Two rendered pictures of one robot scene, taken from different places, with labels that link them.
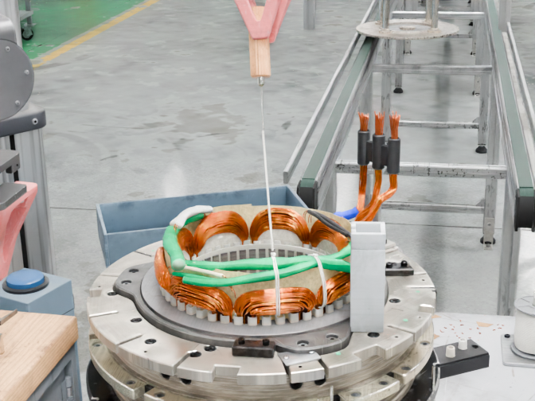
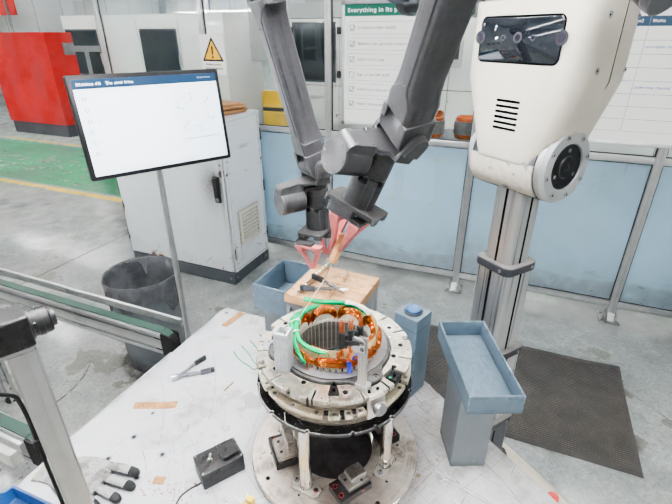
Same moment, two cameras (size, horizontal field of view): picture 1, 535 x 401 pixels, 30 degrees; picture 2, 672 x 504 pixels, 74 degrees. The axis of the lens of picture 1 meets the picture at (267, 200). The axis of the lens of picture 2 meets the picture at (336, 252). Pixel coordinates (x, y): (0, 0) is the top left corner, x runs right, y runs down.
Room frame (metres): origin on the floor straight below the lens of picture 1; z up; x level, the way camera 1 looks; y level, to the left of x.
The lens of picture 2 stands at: (1.00, -0.72, 1.68)
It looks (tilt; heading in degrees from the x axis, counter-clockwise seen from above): 26 degrees down; 102
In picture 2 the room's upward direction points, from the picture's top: straight up
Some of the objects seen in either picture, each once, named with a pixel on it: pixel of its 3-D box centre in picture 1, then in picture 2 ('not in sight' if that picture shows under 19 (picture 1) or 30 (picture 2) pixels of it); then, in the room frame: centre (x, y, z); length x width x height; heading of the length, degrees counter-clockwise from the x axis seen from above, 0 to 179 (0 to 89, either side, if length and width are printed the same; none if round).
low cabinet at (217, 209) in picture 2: not in sight; (193, 191); (-0.77, 2.24, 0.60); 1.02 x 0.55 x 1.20; 169
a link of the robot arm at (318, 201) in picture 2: not in sight; (314, 196); (0.74, 0.25, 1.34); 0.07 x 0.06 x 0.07; 42
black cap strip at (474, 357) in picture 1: (434, 363); not in sight; (1.24, -0.23, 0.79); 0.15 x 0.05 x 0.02; 112
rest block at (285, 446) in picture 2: not in sight; (284, 442); (0.74, -0.05, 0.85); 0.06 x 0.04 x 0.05; 124
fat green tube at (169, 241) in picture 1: (181, 237); (336, 303); (0.83, 0.08, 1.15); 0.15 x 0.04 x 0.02; 172
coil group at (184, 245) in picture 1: (181, 252); (350, 315); (0.86, 0.08, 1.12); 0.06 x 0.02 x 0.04; 172
